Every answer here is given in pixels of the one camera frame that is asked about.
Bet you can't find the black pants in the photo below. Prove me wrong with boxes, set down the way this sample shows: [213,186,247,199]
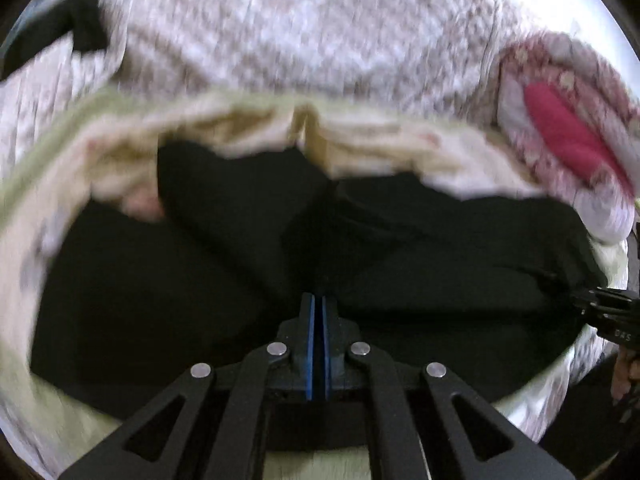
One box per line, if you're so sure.
[30,140,608,418]

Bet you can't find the pink floral folded quilt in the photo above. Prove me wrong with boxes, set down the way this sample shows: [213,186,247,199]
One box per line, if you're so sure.
[492,30,640,246]

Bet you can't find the person's right hand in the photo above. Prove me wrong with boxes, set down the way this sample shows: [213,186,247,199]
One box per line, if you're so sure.
[611,347,640,408]

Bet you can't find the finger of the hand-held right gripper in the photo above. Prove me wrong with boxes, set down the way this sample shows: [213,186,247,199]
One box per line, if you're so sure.
[570,286,640,322]

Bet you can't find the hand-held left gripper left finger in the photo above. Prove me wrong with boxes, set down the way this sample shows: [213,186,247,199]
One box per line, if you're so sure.
[59,291,316,480]

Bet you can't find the white beige quilted bedspread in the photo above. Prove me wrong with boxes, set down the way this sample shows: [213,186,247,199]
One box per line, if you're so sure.
[0,0,531,181]

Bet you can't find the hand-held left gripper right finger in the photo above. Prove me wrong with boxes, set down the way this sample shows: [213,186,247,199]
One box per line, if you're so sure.
[322,294,576,480]

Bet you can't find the floral fleece blanket green edge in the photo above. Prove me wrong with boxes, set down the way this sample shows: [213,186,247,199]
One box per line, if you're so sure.
[0,85,631,480]

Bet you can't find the dark cloth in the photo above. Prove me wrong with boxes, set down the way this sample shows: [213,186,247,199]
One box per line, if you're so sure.
[0,0,108,81]

